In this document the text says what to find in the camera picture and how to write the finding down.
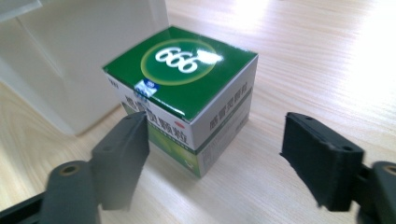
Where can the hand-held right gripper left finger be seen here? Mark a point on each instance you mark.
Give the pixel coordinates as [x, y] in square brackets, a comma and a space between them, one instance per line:
[120, 161]

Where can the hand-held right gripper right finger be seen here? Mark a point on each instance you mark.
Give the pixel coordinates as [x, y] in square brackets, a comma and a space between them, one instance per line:
[323, 161]

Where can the green and white medicine box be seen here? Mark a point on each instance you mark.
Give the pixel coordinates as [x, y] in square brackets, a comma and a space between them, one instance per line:
[183, 93]

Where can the white storage box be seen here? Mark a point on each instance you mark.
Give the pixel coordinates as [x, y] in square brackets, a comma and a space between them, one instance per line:
[62, 59]

